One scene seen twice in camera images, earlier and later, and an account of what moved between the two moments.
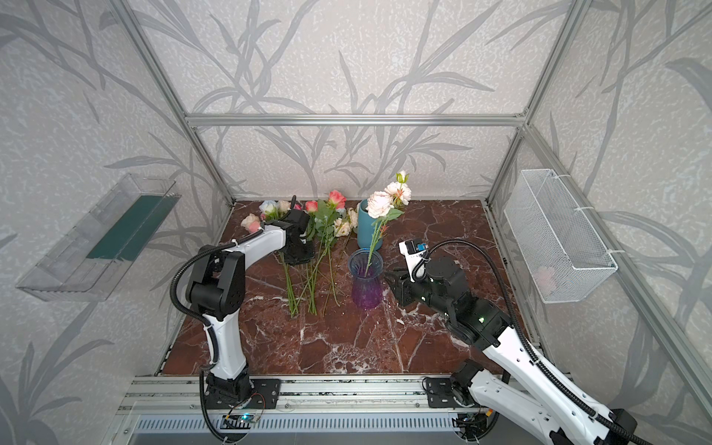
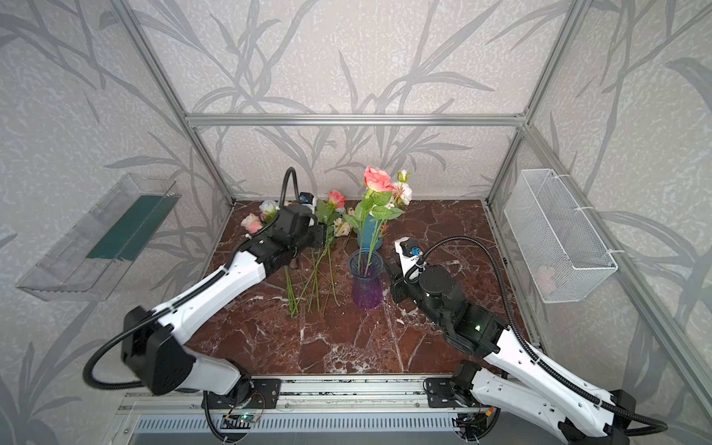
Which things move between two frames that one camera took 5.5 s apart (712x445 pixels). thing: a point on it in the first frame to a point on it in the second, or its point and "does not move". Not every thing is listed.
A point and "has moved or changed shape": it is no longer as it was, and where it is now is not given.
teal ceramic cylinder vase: (365, 223) does not move
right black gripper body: (399, 286) does not move
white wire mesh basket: (566, 257) does not move
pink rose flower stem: (311, 207) has moved or changed shape
